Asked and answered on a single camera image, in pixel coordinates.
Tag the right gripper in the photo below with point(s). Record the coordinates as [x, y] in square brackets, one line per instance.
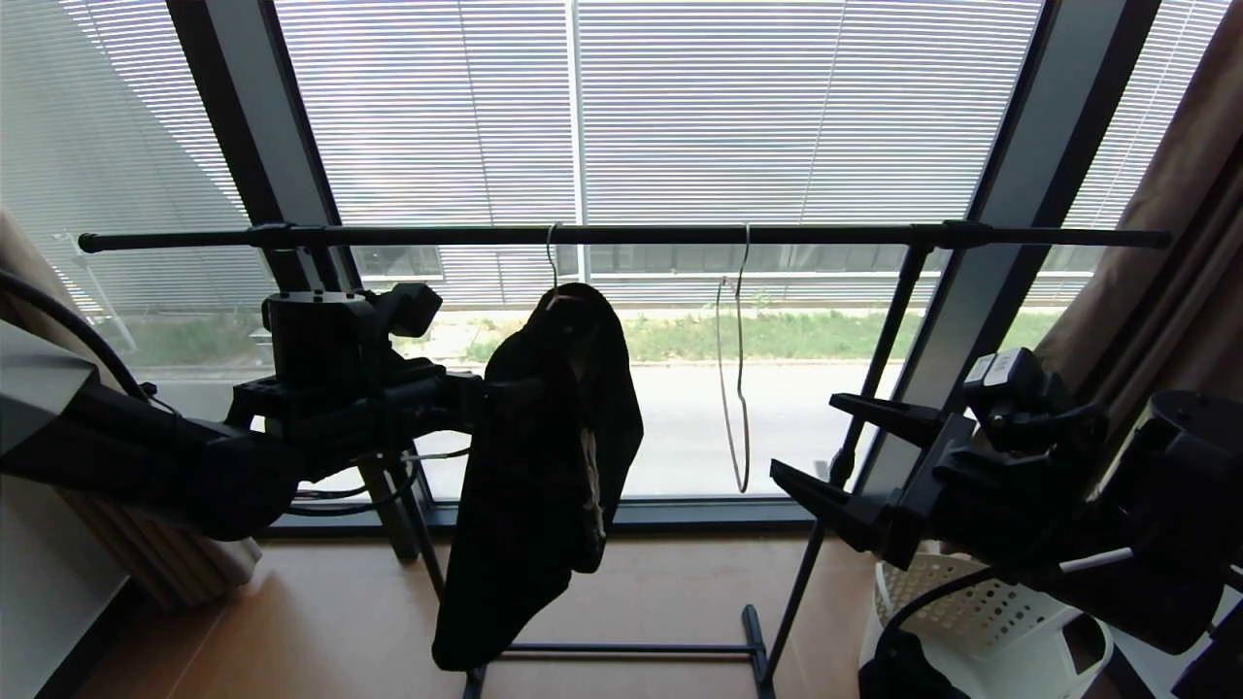
[957, 495]

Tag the black clothes rack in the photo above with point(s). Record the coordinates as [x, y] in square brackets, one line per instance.
[680, 235]

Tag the brown curtain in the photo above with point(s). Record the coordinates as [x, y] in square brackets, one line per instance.
[1165, 223]
[165, 573]

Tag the window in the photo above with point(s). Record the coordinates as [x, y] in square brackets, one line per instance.
[252, 126]

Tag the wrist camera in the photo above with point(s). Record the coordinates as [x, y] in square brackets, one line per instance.
[413, 309]
[1010, 383]

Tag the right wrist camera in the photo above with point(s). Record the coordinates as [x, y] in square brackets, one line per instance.
[1010, 383]

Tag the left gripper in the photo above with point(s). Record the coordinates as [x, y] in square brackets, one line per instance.
[437, 403]

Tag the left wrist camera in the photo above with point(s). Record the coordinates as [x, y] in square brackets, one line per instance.
[413, 309]

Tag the pink clothes hanger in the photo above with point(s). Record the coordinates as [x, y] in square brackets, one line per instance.
[551, 257]
[745, 252]

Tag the black garment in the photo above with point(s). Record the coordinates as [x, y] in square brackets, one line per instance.
[903, 670]

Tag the white laundry basket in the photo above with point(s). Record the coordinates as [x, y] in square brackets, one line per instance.
[981, 621]

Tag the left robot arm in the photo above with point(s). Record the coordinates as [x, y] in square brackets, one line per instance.
[146, 456]

